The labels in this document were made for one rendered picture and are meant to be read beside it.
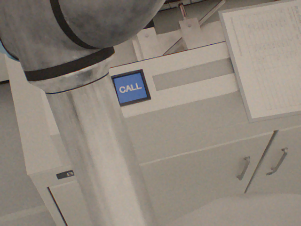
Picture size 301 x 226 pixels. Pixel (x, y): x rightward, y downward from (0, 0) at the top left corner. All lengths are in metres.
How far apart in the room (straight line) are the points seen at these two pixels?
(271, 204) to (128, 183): 0.35
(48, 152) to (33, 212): 0.85
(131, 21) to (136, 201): 0.25
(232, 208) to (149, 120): 0.21
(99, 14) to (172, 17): 0.56
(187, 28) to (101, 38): 0.43
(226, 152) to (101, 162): 0.52
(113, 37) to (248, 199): 0.48
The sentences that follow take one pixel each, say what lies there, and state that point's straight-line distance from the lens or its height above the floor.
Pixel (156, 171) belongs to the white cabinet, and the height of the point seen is 0.67.
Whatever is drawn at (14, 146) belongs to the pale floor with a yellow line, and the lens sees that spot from 1.98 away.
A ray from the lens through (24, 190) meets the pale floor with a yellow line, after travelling 1.92.
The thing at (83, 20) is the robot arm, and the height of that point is 1.27.
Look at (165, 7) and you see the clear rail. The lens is 1.10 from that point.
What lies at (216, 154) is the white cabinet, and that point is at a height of 0.68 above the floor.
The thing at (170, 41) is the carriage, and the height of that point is 0.88.
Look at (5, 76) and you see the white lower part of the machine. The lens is 1.97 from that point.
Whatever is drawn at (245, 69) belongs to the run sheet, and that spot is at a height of 0.97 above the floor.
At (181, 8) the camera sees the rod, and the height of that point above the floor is 0.90.
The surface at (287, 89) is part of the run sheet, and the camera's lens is 0.96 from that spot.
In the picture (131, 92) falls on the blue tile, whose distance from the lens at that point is 0.93.
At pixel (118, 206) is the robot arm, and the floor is 1.07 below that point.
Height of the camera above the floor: 1.80
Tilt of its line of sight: 65 degrees down
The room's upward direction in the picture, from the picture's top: 1 degrees clockwise
